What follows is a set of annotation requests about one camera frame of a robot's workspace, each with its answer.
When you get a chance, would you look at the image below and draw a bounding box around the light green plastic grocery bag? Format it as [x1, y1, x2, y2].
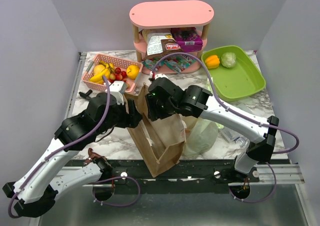
[181, 116, 219, 157]

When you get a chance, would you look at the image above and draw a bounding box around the brown Tuba snack bag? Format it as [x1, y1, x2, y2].
[160, 39, 183, 57]

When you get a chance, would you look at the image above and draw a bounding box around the white snack bag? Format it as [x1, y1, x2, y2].
[140, 28, 173, 56]

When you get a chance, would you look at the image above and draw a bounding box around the purple snack box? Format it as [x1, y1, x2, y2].
[171, 27, 203, 53]

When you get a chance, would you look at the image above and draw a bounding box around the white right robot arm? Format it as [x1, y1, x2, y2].
[145, 77, 279, 182]

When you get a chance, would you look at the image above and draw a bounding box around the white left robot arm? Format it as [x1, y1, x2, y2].
[2, 92, 142, 219]

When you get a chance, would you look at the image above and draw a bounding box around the red cherry bunch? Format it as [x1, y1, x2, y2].
[108, 67, 127, 83]

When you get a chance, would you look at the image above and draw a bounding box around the left colourful candy packet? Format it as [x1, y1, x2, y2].
[141, 58, 165, 72]

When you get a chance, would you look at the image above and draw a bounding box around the colourful candy packet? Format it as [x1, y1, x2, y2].
[164, 55, 196, 74]
[141, 58, 165, 72]

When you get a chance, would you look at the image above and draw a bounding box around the right colourful candy packet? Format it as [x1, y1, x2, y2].
[164, 55, 196, 74]

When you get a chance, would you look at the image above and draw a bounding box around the yellow banana bunch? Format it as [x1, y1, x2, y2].
[89, 61, 115, 84]

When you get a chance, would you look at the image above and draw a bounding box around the pink plastic fruit basket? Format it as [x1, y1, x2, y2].
[82, 53, 143, 94]

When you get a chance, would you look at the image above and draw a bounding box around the yellow peach fruit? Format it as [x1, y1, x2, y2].
[93, 64, 105, 76]

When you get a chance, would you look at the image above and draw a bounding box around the yellow bell pepper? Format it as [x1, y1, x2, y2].
[204, 55, 220, 69]

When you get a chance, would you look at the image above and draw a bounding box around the clear plastic screw box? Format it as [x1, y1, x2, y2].
[219, 126, 244, 143]

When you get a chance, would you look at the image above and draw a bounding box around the green cabbage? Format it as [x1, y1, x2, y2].
[220, 52, 237, 68]

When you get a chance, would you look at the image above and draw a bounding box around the silver wrench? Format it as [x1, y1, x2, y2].
[234, 137, 250, 148]

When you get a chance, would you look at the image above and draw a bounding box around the pink three-tier shelf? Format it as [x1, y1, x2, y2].
[129, 0, 215, 75]

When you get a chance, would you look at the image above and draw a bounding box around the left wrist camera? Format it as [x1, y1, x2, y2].
[109, 81, 127, 105]

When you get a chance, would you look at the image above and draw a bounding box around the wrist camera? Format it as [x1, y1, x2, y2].
[148, 71, 168, 82]
[109, 81, 127, 105]

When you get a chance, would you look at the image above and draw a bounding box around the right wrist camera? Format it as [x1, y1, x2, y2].
[148, 71, 168, 82]

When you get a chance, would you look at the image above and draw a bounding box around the small black T-handle tool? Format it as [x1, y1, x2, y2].
[78, 89, 93, 101]

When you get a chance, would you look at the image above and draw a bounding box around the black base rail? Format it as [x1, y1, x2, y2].
[94, 159, 259, 195]

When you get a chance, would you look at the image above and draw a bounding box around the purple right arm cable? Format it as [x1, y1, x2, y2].
[151, 51, 300, 204]

